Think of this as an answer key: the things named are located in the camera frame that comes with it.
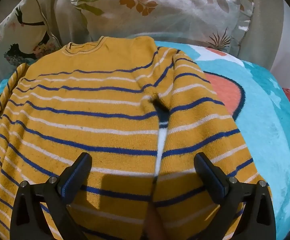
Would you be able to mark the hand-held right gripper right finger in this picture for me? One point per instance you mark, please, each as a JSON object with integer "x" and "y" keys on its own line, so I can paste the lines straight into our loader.
{"x": 213, "y": 177}

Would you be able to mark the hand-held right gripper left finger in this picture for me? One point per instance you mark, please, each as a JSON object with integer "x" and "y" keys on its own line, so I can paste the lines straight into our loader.
{"x": 72, "y": 175}

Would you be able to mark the yellow striped sweater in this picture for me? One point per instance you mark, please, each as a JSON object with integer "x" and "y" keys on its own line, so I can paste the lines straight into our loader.
{"x": 89, "y": 120}

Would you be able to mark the turquoise printed blanket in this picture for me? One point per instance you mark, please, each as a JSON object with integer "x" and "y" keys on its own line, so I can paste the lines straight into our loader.
{"x": 260, "y": 110}

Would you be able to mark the white cushion with black print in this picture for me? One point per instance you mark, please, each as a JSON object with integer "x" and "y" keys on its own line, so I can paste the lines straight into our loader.
{"x": 19, "y": 37}

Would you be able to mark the white leaf print pillow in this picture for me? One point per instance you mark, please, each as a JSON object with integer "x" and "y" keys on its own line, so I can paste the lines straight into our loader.
{"x": 167, "y": 10}

